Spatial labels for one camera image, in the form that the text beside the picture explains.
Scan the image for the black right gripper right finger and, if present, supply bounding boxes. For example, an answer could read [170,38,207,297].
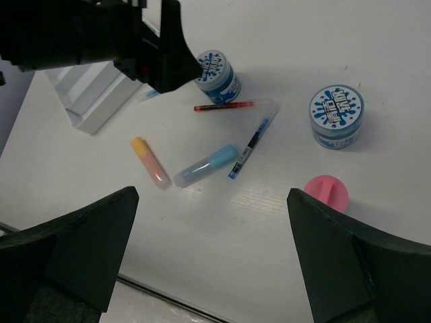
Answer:
[287,188,430,322]

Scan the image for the orange highlighter marker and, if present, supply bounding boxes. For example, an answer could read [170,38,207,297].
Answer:
[131,137,171,190]

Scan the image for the blue highlighter marker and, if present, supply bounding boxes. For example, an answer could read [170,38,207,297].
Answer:
[174,144,238,188]

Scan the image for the dark blue gel pen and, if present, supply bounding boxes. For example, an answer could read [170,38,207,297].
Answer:
[228,104,280,180]

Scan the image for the white compartment tray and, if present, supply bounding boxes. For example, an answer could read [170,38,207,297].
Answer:
[45,62,143,135]

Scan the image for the red ink refill pen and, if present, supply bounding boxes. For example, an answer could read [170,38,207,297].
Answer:
[193,98,273,112]

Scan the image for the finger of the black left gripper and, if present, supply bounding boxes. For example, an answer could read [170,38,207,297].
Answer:
[149,1,202,94]

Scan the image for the blue ink refill pen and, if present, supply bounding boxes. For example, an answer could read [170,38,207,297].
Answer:
[136,89,159,102]

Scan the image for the blue slime jar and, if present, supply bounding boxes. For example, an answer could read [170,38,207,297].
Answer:
[308,84,365,149]
[195,50,241,104]

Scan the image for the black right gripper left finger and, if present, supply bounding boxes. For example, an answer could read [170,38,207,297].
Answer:
[1,186,139,322]

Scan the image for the pink capped bottle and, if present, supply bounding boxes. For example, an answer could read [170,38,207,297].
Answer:
[304,175,350,213]

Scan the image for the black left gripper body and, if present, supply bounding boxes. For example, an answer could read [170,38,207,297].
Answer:
[1,1,157,83]

